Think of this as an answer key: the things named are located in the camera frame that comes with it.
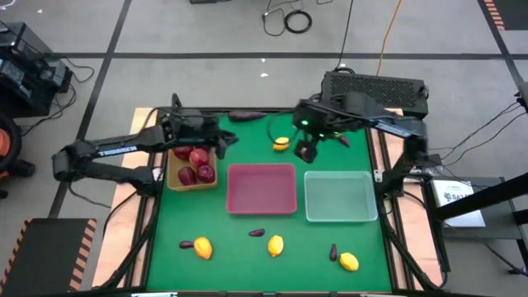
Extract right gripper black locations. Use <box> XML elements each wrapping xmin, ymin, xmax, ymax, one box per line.
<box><xmin>294</xmin><ymin>130</ymin><xmax>332</xmax><ymax>164</ymax></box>

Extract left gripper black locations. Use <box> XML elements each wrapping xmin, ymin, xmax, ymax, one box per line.
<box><xmin>181</xmin><ymin>121</ymin><xmax>240</xmax><ymax>160</ymax></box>

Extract red and yellow apple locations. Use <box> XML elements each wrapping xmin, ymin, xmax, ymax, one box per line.
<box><xmin>188</xmin><ymin>148</ymin><xmax>210</xmax><ymax>167</ymax></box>

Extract yellow lemon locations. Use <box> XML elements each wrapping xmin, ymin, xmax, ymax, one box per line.
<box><xmin>272</xmin><ymin>136</ymin><xmax>291</xmax><ymax>153</ymax></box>
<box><xmin>339</xmin><ymin>252</ymin><xmax>360</xmax><ymax>272</ymax></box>
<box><xmin>267</xmin><ymin>234</ymin><xmax>285</xmax><ymax>258</ymax></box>

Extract dark red apple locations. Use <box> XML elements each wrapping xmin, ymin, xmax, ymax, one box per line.
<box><xmin>172</xmin><ymin>144</ymin><xmax>194</xmax><ymax>161</ymax></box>
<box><xmin>196</xmin><ymin>164</ymin><xmax>217</xmax><ymax>184</ymax></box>
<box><xmin>177</xmin><ymin>166</ymin><xmax>198</xmax><ymax>186</ymax></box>

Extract large long purple eggplant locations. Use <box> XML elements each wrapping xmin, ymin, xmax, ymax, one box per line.
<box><xmin>228</xmin><ymin>110</ymin><xmax>268</xmax><ymax>122</ymax></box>

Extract clear translucent plastic bin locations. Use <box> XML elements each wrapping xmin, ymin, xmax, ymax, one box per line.
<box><xmin>304</xmin><ymin>170</ymin><xmax>379</xmax><ymax>223</ymax></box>

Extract pink translucent plastic bin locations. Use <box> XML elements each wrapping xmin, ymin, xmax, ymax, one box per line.
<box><xmin>226</xmin><ymin>163</ymin><xmax>298</xmax><ymax>215</ymax></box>

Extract orange translucent plastic bin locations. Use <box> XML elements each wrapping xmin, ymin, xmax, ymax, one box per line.
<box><xmin>166</xmin><ymin>146</ymin><xmax>219</xmax><ymax>193</ymax></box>

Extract black perforated computer box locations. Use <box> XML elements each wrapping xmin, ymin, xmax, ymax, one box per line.
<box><xmin>320</xmin><ymin>70</ymin><xmax>430</xmax><ymax>120</ymax></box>

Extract plywood base board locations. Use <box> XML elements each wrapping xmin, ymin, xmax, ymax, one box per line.
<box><xmin>369</xmin><ymin>107</ymin><xmax>449</xmax><ymax>290</ymax></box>
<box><xmin>91</xmin><ymin>107</ymin><xmax>160</xmax><ymax>290</ymax></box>

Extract white printed box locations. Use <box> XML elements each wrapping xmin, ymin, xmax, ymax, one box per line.
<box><xmin>431</xmin><ymin>179</ymin><xmax>487</xmax><ymax>229</ymax></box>

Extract black metal beam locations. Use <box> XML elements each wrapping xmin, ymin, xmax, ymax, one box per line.
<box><xmin>435</xmin><ymin>172</ymin><xmax>528</xmax><ymax>222</ymax></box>

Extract black equipment case stack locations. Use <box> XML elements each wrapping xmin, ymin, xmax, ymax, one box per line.
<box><xmin>0</xmin><ymin>21</ymin><xmax>74</xmax><ymax>119</ymax></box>

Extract black orange striped floor mat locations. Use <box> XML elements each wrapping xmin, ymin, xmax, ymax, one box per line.
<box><xmin>0</xmin><ymin>217</ymin><xmax>98</xmax><ymax>297</ymax></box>
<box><xmin>482</xmin><ymin>0</ymin><xmax>528</xmax><ymax>32</ymax></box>

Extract orange and black machine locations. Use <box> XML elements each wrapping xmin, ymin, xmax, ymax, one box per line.
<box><xmin>0</xmin><ymin>113</ymin><xmax>36</xmax><ymax>199</ymax></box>

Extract left wrist camera grey housing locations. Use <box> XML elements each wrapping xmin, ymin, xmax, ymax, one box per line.
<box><xmin>175</xmin><ymin>107</ymin><xmax>218</xmax><ymax>125</ymax></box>

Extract black hanging cable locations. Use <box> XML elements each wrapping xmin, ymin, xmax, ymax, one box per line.
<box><xmin>336</xmin><ymin>0</ymin><xmax>355</xmax><ymax>71</ymax></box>

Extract coiled black cable ring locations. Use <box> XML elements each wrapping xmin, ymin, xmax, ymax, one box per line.
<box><xmin>283</xmin><ymin>10</ymin><xmax>314</xmax><ymax>35</ymax></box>

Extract yellow hanging cable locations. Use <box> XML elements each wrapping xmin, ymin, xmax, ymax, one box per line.
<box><xmin>375</xmin><ymin>0</ymin><xmax>404</xmax><ymax>77</ymax></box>

